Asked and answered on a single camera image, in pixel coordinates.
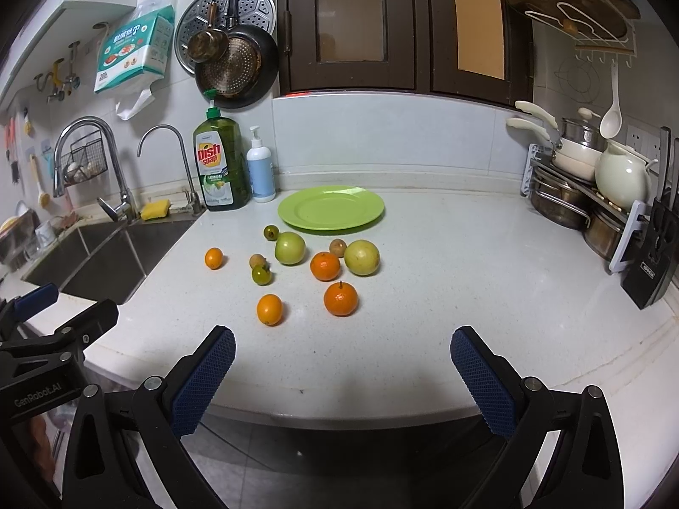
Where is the round steel steamer tray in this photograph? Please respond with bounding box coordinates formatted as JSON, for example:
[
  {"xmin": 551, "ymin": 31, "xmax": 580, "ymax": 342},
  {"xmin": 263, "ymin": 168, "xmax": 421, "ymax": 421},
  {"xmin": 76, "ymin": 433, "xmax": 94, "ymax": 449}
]
[{"xmin": 174, "ymin": 0, "xmax": 276, "ymax": 76}]

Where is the teal bag box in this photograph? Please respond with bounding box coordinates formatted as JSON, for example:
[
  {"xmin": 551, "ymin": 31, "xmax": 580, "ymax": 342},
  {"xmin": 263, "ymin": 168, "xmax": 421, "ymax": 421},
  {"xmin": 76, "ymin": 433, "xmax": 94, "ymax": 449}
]
[{"xmin": 93, "ymin": 5, "xmax": 175, "ymax": 93}]

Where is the large chrome faucet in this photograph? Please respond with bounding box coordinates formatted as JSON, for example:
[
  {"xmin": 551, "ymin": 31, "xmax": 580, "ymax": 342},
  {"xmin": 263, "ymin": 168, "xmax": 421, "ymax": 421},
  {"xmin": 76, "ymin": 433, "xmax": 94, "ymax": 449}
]
[{"xmin": 52, "ymin": 116, "xmax": 140, "ymax": 223}]

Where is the large orange mandarin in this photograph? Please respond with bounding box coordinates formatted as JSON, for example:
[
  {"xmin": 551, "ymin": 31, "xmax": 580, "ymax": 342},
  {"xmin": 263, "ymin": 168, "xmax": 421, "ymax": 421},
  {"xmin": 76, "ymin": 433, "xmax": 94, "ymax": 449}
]
[{"xmin": 323, "ymin": 282, "xmax": 359, "ymax": 317}]

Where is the yellow green apple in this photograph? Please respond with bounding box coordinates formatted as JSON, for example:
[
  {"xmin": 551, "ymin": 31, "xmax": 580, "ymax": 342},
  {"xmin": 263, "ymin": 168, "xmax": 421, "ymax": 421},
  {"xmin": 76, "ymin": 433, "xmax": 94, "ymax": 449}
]
[{"xmin": 344, "ymin": 240, "xmax": 380, "ymax": 277}]

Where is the dark green small fruit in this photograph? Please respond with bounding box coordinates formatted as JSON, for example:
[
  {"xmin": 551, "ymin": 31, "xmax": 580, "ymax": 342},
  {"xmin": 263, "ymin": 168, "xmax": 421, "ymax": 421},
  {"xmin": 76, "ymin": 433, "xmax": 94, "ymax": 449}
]
[{"xmin": 264, "ymin": 224, "xmax": 280, "ymax": 241}]

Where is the steel pot on rack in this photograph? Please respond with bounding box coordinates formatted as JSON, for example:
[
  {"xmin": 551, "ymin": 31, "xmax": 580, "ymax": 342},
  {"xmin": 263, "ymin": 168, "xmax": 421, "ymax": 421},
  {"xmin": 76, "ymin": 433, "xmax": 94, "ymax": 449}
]
[{"xmin": 529, "ymin": 177, "xmax": 590, "ymax": 231}]

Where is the small orange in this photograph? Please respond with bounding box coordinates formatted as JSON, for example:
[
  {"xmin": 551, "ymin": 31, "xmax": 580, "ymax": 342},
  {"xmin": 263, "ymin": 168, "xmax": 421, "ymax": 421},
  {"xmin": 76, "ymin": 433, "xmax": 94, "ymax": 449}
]
[
  {"xmin": 204, "ymin": 247, "xmax": 224, "ymax": 270},
  {"xmin": 257, "ymin": 294, "xmax": 283, "ymax": 326}
]

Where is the white handled pots stack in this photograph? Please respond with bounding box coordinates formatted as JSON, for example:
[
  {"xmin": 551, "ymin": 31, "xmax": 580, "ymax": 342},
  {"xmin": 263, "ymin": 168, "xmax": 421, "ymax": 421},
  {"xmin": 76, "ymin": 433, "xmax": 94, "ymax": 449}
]
[{"xmin": 505, "ymin": 100, "xmax": 605, "ymax": 184}]

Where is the brown kiwi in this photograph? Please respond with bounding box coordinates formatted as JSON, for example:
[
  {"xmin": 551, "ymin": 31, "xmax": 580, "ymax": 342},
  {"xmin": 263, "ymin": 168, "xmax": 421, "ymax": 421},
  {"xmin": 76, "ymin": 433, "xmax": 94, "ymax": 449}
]
[
  {"xmin": 329, "ymin": 239, "xmax": 346, "ymax": 259},
  {"xmin": 249, "ymin": 254, "xmax": 267, "ymax": 269}
]

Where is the white ladle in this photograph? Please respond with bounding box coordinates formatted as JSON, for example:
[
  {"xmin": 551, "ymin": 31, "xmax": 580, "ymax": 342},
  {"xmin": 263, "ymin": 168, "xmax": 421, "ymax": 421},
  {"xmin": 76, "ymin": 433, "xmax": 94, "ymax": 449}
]
[{"xmin": 600, "ymin": 58, "xmax": 623, "ymax": 139}]

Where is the white blue pump bottle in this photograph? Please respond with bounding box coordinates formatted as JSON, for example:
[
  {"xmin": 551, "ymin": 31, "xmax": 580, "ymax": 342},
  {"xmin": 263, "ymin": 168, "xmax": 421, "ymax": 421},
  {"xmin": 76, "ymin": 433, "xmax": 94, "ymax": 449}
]
[{"xmin": 246, "ymin": 126, "xmax": 276, "ymax": 204}]

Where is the green dish soap bottle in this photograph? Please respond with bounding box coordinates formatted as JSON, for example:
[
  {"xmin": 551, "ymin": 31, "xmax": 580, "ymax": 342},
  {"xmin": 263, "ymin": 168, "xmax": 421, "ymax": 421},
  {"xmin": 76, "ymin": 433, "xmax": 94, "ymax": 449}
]
[{"xmin": 194, "ymin": 89, "xmax": 250, "ymax": 212}]

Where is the green plate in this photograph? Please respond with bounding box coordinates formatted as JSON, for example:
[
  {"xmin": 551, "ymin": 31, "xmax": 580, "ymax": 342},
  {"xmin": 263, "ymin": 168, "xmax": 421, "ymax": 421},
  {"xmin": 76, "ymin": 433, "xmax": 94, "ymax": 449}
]
[{"xmin": 278, "ymin": 185, "xmax": 385, "ymax": 232}]

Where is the wall rack with cutting boards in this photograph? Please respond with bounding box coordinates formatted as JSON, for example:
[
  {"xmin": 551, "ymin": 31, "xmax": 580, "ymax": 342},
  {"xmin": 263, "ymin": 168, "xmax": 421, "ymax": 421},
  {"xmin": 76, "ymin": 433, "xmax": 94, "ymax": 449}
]
[{"xmin": 506, "ymin": 0, "xmax": 641, "ymax": 66}]

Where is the white teapot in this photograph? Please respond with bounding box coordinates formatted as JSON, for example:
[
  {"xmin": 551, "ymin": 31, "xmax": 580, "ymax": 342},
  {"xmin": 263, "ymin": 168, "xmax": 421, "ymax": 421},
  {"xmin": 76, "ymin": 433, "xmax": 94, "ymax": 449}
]
[{"xmin": 595, "ymin": 139, "xmax": 657, "ymax": 210}]

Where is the yellow sponge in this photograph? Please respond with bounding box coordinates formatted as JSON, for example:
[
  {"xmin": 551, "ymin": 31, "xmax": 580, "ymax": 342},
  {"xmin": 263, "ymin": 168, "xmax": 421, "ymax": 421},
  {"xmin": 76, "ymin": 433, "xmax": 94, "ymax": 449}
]
[{"xmin": 139, "ymin": 199, "xmax": 171, "ymax": 221}]

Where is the black knife block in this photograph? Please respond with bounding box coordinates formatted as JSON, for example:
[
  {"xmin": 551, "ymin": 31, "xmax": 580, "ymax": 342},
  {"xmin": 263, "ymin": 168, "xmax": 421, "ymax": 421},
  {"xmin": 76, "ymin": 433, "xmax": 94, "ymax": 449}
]
[{"xmin": 621, "ymin": 126, "xmax": 678, "ymax": 309}]

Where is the small copper pot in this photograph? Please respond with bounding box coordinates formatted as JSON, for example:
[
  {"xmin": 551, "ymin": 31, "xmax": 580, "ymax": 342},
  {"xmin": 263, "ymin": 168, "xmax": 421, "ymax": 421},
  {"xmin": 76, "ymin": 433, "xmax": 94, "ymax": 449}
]
[{"xmin": 188, "ymin": 1, "xmax": 228, "ymax": 63}]

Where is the wire basket on wall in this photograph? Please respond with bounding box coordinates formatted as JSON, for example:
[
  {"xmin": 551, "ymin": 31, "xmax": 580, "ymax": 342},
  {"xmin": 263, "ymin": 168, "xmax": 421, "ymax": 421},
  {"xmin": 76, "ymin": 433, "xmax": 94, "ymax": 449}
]
[{"xmin": 60, "ymin": 129, "xmax": 108, "ymax": 187}]

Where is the steel sink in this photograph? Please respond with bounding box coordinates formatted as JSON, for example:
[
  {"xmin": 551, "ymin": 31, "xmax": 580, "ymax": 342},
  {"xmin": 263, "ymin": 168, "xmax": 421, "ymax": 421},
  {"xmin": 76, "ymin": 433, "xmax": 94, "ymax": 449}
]
[{"xmin": 23, "ymin": 215, "xmax": 196, "ymax": 305}]

